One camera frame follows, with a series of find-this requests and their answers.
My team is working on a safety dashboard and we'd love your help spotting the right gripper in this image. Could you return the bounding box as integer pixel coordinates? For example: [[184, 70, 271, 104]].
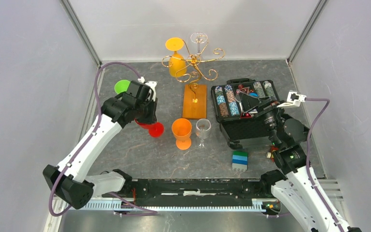
[[239, 91, 285, 146]]

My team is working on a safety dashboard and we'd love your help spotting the red wine glass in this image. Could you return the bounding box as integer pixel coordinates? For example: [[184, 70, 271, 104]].
[[135, 120, 164, 138]]

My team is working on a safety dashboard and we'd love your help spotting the green wine glass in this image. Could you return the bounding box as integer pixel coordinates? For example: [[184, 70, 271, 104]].
[[114, 79, 131, 94]]

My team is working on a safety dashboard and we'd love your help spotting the orange wine glass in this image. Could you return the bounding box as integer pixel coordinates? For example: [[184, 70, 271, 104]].
[[171, 118, 192, 150]]

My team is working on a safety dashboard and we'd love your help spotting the yellow wine glass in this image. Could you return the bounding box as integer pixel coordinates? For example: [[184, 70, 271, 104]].
[[165, 37, 187, 78]]

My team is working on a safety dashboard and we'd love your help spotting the clear wine glass front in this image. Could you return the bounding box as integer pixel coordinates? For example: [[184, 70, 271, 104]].
[[196, 118, 211, 148]]

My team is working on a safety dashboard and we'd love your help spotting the clear wine glass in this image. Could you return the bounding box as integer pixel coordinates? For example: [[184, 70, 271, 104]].
[[196, 118, 211, 148], [190, 32, 208, 55]]

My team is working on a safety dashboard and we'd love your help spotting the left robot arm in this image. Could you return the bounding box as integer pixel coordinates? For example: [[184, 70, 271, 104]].
[[43, 79, 158, 209]]

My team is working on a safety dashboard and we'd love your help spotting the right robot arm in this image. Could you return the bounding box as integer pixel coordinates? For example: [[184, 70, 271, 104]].
[[247, 92, 361, 232]]

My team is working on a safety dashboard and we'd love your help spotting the clear wine glass back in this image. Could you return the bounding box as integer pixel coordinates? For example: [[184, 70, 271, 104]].
[[190, 32, 208, 55]]

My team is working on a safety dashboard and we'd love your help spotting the black poker chip case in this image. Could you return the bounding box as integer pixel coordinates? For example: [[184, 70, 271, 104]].
[[211, 77, 311, 150]]

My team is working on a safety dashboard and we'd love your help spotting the small colourful toy car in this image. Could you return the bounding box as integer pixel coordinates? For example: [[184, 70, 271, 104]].
[[266, 146, 279, 162]]

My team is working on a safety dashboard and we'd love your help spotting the blue green toy block stack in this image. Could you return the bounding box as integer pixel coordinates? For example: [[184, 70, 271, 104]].
[[231, 151, 248, 171]]

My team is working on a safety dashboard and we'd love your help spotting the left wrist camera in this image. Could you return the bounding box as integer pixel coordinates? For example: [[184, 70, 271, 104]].
[[137, 76, 157, 102]]

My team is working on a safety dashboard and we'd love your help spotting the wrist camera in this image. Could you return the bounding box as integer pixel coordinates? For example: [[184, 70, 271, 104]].
[[137, 76, 157, 102], [277, 90, 307, 108]]

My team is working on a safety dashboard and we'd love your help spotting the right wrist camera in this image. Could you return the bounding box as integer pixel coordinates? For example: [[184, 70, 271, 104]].
[[277, 90, 307, 108]]

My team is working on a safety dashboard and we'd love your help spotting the gold wire wooden glass rack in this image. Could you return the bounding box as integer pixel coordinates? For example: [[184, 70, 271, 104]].
[[161, 40, 225, 120]]

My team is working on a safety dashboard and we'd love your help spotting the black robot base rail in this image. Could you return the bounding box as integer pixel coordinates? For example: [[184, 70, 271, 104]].
[[118, 178, 277, 207]]

